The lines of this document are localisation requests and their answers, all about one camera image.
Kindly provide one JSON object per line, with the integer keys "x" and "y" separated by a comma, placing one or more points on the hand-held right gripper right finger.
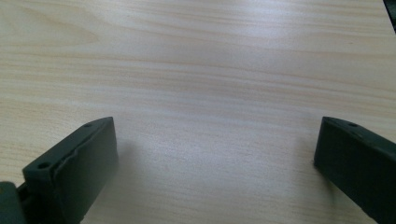
{"x": 358, "y": 161}

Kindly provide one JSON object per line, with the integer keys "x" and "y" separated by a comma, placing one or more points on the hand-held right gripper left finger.
{"x": 77, "y": 168}

